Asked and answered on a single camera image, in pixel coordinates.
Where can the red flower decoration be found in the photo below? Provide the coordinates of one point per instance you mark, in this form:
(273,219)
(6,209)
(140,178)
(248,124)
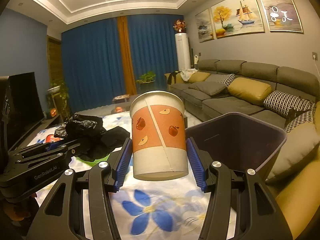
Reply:
(179,26)

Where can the right framed painting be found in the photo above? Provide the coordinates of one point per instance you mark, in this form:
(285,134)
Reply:
(282,16)

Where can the sailboat tree painting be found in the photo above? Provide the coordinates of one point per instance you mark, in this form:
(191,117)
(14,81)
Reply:
(236,17)

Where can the left landscape painting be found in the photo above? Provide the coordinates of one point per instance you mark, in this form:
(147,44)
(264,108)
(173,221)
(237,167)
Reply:
(204,26)

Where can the dark coffee table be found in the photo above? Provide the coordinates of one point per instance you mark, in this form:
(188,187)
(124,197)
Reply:
(109,109)

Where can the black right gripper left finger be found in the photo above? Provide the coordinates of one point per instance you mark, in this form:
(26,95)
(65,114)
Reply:
(78,206)

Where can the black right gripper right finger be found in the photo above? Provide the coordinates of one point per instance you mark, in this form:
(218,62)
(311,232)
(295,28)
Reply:
(238,200)

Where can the green plastic item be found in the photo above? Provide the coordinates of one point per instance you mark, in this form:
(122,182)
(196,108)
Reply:
(95,162)

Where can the orange apple paper cup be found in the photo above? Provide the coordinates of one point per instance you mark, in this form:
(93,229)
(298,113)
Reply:
(158,136)

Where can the blue floral tablecloth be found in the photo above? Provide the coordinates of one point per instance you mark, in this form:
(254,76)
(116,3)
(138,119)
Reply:
(173,209)

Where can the green potted plant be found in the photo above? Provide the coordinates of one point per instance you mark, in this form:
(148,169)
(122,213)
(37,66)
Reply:
(146,82)

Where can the grey cushion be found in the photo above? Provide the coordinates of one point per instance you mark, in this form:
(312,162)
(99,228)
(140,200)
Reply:
(209,88)

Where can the grey sectional sofa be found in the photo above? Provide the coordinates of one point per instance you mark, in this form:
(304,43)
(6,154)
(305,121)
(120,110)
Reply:
(294,178)

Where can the red round cup lid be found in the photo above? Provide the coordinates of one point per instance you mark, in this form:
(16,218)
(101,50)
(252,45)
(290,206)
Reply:
(52,138)

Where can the blue window curtain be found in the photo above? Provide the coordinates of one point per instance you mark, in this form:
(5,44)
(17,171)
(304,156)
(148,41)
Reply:
(92,63)

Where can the white wall socket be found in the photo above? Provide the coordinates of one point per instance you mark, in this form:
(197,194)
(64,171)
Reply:
(314,56)

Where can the black white patterned cushion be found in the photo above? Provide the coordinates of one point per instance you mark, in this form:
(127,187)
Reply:
(281,103)

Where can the near mustard cushion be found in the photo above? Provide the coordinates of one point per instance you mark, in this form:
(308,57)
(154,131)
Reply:
(252,91)

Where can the black plastic trash bag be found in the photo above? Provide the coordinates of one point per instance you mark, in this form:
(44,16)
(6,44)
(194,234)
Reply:
(89,129)

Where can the black television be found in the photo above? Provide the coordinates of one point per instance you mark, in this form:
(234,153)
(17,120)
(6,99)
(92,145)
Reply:
(25,108)

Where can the mustard cushion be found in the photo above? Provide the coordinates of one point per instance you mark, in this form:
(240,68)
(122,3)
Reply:
(198,77)
(252,91)

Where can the orange curtain strip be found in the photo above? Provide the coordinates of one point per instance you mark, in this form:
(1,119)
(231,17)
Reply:
(129,77)

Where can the grey plastic trash bin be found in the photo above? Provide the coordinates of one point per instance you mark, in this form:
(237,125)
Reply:
(240,142)

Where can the tv cabinet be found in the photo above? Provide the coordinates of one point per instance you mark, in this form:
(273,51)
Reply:
(37,128)

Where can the plant on wooden stand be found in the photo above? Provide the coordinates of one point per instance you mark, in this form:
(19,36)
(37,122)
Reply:
(58,99)

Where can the white standing air conditioner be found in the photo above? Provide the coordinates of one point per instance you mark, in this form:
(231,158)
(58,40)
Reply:
(183,53)

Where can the far mustard cushion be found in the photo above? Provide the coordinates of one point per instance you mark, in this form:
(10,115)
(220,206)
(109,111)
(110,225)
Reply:
(198,77)

